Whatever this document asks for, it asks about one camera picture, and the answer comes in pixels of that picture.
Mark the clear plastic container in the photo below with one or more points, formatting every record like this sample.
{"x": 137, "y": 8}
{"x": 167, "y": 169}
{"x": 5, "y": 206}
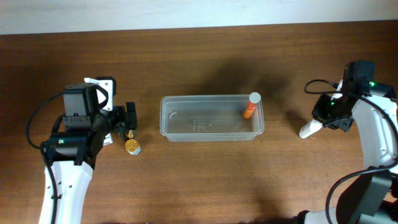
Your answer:
{"x": 207, "y": 118}

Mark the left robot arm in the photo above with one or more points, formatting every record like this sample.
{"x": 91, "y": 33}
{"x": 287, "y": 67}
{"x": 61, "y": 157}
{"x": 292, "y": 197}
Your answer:
{"x": 76, "y": 139}

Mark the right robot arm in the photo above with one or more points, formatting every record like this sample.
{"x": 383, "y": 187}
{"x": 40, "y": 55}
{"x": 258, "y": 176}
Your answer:
{"x": 359, "y": 197}

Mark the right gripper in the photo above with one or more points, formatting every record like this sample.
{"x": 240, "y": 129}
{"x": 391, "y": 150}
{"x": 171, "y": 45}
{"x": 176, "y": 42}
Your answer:
{"x": 333, "y": 117}

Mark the white spray bottle clear cap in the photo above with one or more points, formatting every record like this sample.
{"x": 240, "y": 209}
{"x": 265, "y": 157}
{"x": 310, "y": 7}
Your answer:
{"x": 310, "y": 128}

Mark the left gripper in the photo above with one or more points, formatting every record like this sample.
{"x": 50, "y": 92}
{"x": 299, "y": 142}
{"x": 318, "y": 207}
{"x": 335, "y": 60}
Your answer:
{"x": 130, "y": 115}

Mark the white Panadol box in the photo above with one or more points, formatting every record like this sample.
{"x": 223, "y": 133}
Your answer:
{"x": 108, "y": 140}

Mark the orange tube white cap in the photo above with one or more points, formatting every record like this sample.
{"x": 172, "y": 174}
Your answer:
{"x": 254, "y": 99}

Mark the small jar gold lid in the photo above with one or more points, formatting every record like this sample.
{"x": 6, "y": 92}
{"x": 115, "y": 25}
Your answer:
{"x": 132, "y": 147}

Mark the dark bottle white cap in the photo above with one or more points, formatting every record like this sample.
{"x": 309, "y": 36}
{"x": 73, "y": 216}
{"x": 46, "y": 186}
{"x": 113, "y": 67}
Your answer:
{"x": 130, "y": 134}

